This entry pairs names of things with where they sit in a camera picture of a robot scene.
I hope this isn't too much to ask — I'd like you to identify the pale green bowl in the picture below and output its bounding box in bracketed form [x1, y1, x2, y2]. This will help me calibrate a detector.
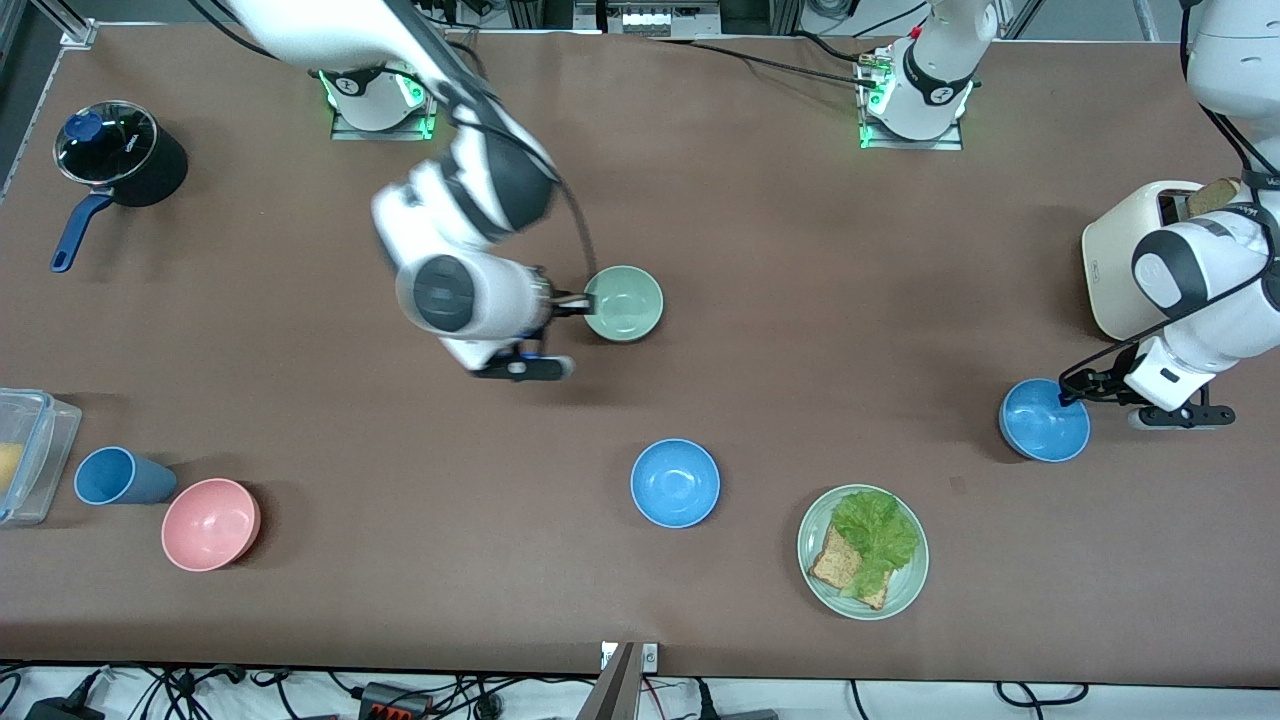
[583, 265, 664, 344]

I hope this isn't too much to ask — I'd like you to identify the blue bowl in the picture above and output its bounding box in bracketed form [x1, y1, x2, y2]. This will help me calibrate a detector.
[999, 378, 1091, 463]
[630, 439, 721, 529]

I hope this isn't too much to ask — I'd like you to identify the pink bowl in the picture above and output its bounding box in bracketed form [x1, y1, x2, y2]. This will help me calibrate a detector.
[161, 478, 263, 573]

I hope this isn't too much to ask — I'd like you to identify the cream white toaster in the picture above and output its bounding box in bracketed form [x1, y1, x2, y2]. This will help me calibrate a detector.
[1082, 180, 1251, 341]

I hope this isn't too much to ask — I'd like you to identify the toast slice in toaster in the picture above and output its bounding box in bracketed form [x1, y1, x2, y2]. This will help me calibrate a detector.
[1185, 178, 1242, 217]

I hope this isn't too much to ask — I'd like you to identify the green lettuce leaf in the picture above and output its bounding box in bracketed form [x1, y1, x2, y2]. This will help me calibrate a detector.
[832, 490, 921, 601]

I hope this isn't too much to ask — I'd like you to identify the pale green plate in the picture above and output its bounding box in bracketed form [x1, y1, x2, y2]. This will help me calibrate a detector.
[797, 484, 930, 621]

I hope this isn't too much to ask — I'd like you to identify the brown bread slice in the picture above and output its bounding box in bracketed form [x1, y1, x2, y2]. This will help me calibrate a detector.
[808, 525, 891, 611]

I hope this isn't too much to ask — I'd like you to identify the black red power strip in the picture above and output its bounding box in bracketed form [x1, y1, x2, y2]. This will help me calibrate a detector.
[358, 683, 433, 720]

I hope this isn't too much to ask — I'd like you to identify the blue plastic cup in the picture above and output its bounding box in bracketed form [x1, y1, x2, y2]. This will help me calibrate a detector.
[74, 446, 180, 507]

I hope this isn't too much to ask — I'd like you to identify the glass lid blue knob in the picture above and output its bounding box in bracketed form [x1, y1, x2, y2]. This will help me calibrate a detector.
[54, 100, 159, 187]

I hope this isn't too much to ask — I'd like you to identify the clear plastic container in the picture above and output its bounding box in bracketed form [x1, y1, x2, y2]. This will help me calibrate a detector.
[0, 388, 83, 528]

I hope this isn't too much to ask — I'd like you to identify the clear lid blue seal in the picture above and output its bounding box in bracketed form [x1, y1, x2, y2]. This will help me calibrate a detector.
[0, 388, 53, 522]

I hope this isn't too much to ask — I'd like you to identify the black power adapter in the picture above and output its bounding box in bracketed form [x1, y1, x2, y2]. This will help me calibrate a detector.
[25, 697, 107, 720]

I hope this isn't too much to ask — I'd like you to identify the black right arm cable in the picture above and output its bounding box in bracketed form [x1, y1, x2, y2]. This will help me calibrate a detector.
[385, 0, 601, 291]

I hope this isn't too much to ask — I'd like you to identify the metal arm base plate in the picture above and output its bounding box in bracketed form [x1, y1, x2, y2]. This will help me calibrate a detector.
[330, 108, 438, 142]
[858, 115, 965, 152]

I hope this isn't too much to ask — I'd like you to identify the black table cable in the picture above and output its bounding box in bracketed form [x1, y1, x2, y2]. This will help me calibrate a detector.
[648, 35, 881, 91]
[790, 30, 873, 67]

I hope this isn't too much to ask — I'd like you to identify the grey metal post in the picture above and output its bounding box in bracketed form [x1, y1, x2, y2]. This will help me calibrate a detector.
[578, 643, 637, 720]

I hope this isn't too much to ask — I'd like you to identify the black pot blue handle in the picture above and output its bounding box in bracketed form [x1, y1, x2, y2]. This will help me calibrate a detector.
[51, 100, 189, 274]

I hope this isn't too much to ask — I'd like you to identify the aluminium frame bracket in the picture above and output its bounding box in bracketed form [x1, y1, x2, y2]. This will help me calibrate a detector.
[30, 0, 99, 49]

